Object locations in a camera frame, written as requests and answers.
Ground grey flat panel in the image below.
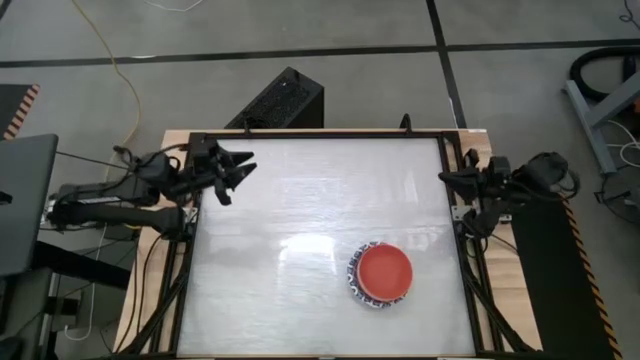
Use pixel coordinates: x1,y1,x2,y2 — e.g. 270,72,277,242
0,133,60,279

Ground black hose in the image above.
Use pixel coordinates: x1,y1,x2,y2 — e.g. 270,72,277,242
569,45,640,104

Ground grey metal stand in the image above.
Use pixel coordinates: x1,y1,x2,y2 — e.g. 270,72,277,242
563,72,640,176

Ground wooden base board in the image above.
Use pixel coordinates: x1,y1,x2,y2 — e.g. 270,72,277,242
113,128,545,359

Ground yellow cable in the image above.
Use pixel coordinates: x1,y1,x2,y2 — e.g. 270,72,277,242
71,0,144,164

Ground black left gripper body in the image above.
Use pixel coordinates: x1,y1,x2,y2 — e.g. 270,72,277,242
185,139,227,189

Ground black round fan base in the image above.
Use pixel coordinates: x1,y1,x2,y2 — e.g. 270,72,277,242
597,164,640,236

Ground red plastic bowl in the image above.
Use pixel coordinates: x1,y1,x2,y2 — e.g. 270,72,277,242
356,243,415,303

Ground blue patterned paper bowl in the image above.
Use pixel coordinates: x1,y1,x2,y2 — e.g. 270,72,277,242
347,241,412,310

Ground black hazard striped mat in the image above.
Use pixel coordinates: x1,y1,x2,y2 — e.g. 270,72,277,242
509,191,624,360
0,83,41,141

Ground black aluminium table frame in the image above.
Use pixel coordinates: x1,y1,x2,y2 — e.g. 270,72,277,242
119,129,539,360

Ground black side desk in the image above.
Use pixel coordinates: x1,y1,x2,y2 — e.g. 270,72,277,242
0,239,134,360

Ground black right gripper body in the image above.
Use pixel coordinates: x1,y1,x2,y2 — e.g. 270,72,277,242
477,155,514,201

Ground black computer tower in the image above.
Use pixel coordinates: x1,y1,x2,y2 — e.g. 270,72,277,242
223,66,325,130

